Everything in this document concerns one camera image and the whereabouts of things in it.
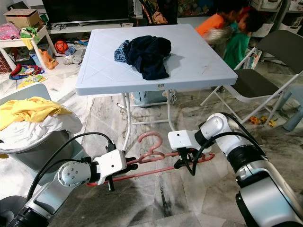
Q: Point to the yellow shirt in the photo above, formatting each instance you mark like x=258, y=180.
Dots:
x=28, y=111

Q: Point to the light blue stool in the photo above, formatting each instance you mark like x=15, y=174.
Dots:
x=147, y=97

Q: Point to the grey laundry basket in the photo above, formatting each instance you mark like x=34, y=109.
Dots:
x=42, y=151

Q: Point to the orange toy pieces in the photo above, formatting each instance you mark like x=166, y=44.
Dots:
x=262, y=121

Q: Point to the white folding table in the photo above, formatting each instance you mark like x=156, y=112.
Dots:
x=194, y=61

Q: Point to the grey white folding chair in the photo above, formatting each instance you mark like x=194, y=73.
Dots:
x=255, y=85

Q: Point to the navy blue garment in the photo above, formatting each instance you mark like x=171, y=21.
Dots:
x=151, y=56

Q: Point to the grey plush toy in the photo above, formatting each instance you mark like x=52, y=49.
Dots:
x=73, y=59

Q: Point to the child in green shirt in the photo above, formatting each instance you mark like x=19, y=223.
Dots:
x=236, y=45

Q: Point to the yellow picture book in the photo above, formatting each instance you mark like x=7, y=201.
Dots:
x=31, y=81

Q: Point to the orange bag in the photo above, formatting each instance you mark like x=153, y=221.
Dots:
x=47, y=59

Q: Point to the child in orange shirt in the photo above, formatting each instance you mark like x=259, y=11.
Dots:
x=210, y=21

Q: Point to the red ball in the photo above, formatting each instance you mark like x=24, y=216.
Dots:
x=60, y=46

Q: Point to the brown bag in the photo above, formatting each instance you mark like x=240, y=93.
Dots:
x=158, y=18

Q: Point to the white television stand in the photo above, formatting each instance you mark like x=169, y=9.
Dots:
x=75, y=29

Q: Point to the small white side table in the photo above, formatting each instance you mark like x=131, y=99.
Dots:
x=19, y=41

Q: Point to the pink bag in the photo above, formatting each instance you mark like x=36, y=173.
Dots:
x=9, y=32

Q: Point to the black television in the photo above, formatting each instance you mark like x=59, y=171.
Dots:
x=90, y=9

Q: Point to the green cloth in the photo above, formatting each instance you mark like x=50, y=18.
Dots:
x=31, y=33

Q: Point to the cardboard box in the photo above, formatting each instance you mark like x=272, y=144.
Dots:
x=23, y=18

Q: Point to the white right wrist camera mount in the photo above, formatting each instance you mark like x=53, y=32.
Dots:
x=182, y=139

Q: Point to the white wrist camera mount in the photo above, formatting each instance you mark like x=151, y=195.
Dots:
x=111, y=163
x=182, y=139

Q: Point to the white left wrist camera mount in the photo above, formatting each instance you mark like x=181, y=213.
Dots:
x=111, y=163

